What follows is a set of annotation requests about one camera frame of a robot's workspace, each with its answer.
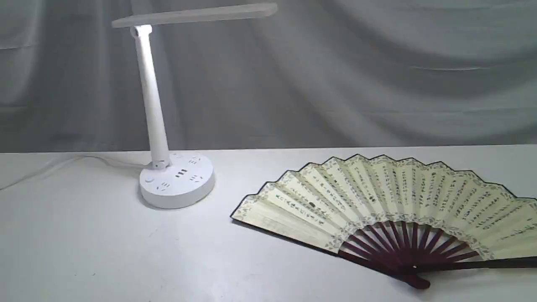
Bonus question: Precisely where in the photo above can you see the folding paper fan maroon ribs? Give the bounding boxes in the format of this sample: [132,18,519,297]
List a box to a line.
[230,154,537,290]

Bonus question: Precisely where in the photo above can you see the white desk lamp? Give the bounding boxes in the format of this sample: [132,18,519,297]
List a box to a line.
[111,3,278,209]

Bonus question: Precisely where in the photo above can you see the grey backdrop curtain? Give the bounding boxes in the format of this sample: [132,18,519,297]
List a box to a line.
[0,0,537,153]

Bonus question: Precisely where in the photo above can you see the white power cable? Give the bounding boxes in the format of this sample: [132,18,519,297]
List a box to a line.
[0,154,147,191]

